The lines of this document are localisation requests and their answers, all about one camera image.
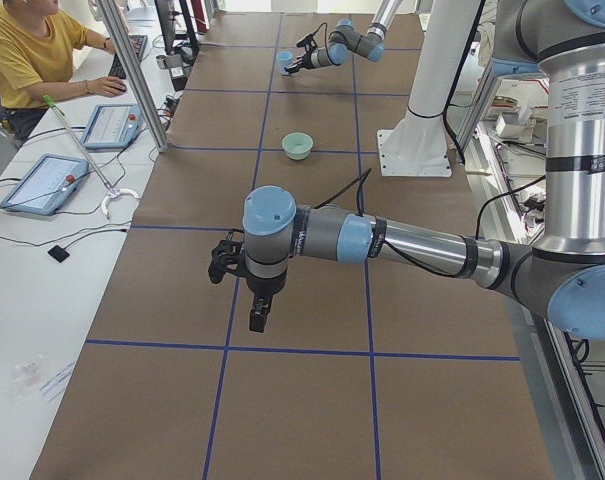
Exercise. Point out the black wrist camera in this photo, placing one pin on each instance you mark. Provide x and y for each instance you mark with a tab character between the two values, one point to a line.
227	258
307	42

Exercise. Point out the small black square pad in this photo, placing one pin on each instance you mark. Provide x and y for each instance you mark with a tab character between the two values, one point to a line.
58	253

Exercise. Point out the mint green bowl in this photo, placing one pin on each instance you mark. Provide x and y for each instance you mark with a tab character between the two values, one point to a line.
297	145

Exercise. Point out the aluminium frame post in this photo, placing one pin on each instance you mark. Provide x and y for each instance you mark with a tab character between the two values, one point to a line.
116	27

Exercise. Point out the teach pendant tablet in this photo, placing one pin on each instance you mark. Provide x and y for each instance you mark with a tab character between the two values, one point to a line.
46	186
112	126

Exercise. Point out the light blue plastic cup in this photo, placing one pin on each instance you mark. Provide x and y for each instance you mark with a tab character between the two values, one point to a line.
284	60

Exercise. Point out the clear plastic bag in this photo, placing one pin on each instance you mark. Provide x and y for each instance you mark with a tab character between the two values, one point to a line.
27	376

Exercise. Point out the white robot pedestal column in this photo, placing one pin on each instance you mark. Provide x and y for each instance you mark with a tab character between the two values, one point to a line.
417	146

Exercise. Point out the green handled reacher grabber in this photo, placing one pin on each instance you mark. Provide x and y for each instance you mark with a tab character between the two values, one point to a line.
112	192

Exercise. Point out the near teach pendant tablet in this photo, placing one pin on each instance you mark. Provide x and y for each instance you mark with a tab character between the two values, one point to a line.
46	186

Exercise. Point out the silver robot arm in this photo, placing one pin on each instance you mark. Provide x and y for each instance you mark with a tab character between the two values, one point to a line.
419	209
323	48

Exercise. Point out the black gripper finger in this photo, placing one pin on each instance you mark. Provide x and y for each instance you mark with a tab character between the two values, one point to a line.
293	68
259	312

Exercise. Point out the person in yellow shirt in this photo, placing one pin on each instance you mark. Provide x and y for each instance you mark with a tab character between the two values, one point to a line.
37	41

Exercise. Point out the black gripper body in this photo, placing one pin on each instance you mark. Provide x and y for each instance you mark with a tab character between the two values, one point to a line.
309	59
264	286

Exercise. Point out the brown paper table mat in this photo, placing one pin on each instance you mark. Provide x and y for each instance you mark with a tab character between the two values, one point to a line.
374	371

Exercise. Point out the far teach pendant tablet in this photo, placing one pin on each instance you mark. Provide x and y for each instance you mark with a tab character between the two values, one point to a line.
112	126

